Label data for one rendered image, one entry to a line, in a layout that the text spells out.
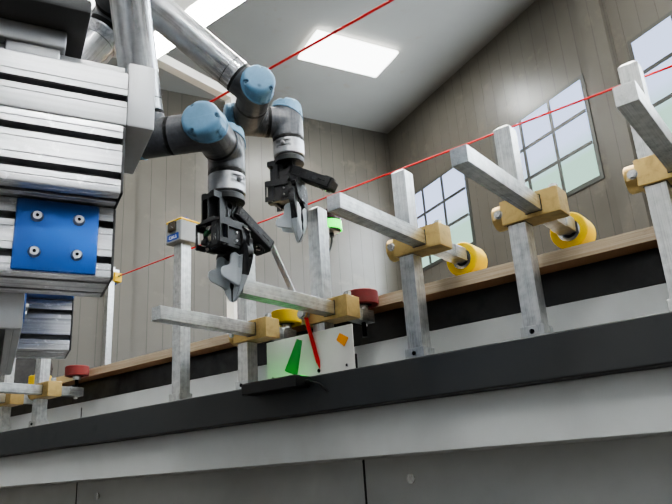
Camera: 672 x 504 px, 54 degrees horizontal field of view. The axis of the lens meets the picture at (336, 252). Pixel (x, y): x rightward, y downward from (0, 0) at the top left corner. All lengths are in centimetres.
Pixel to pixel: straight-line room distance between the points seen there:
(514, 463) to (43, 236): 105
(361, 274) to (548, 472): 869
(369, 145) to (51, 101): 1028
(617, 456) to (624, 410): 23
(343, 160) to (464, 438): 947
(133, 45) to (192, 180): 820
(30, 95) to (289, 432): 100
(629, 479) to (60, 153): 113
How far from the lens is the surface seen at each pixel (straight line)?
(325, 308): 147
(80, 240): 83
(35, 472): 248
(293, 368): 155
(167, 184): 940
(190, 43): 155
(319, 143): 1058
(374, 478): 168
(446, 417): 134
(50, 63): 88
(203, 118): 125
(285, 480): 187
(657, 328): 117
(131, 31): 135
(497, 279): 149
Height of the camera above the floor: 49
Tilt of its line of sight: 19 degrees up
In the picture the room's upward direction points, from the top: 4 degrees counter-clockwise
